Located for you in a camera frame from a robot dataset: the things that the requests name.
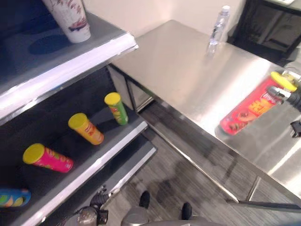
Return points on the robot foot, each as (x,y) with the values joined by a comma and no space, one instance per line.
(144,199)
(187,210)

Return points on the pink chip can yellow lid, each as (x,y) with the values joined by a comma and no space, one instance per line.
(51,161)

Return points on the green chip can yellow lid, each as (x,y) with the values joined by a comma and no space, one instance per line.
(117,110)

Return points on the stainless steel table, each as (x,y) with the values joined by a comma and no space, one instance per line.
(188,77)

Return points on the blue chip can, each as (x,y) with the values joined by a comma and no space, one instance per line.
(14,197)

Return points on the red chip can yellow lid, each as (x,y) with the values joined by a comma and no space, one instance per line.
(247,113)

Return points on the white printed paper cup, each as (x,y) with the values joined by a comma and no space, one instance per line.
(75,26)

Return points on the orange chip can yellow lid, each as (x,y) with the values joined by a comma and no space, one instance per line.
(88,130)

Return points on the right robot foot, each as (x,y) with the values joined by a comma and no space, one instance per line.
(187,210)

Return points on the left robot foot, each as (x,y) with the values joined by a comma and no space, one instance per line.
(144,199)

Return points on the black cabinet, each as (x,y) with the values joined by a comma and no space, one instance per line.
(270,28)

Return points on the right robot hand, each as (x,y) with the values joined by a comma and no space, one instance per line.
(278,95)

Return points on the grey shelf board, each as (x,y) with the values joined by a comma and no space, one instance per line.
(138,162)
(70,63)
(98,153)

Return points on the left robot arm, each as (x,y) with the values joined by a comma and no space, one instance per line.
(88,215)

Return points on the clear plastic water bottle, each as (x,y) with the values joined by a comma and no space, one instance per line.
(217,30)

